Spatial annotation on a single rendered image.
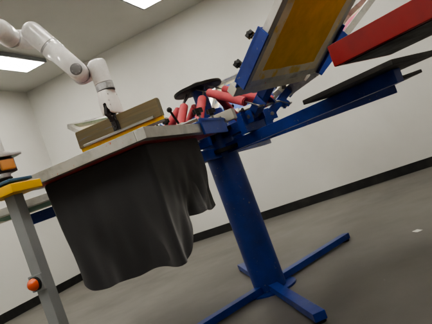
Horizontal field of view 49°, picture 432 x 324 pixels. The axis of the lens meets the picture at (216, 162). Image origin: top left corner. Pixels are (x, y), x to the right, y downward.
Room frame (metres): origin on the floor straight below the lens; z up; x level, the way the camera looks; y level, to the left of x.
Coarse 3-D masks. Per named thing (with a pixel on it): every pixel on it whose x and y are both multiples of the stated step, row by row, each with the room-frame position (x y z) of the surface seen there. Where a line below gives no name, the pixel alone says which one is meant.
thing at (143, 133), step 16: (144, 128) 1.49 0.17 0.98; (160, 128) 1.60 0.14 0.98; (176, 128) 1.72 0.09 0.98; (192, 128) 1.86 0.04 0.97; (112, 144) 1.53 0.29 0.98; (128, 144) 1.51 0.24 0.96; (80, 160) 1.58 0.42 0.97; (96, 160) 1.59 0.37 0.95; (32, 176) 1.65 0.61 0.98; (48, 176) 1.63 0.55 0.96
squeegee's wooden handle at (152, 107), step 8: (144, 104) 1.88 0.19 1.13; (152, 104) 1.87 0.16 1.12; (160, 104) 1.88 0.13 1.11; (120, 112) 1.92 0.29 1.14; (128, 112) 1.91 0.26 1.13; (136, 112) 1.89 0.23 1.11; (144, 112) 1.88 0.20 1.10; (152, 112) 1.87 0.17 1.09; (160, 112) 1.86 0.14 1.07; (104, 120) 1.95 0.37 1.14; (120, 120) 1.92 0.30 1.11; (128, 120) 1.91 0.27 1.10; (136, 120) 1.90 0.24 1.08; (88, 128) 1.97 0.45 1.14; (96, 128) 1.96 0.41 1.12; (104, 128) 1.95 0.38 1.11; (112, 128) 1.94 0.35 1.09; (80, 136) 1.99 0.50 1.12; (88, 136) 1.98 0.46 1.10; (96, 136) 1.97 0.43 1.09; (80, 144) 2.00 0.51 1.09
